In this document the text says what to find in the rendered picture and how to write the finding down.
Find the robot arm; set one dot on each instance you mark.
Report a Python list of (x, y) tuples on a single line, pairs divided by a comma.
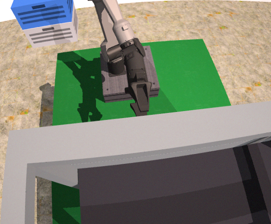
[(120, 47)]

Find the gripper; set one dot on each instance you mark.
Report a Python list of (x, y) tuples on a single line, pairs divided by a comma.
[(139, 88)]

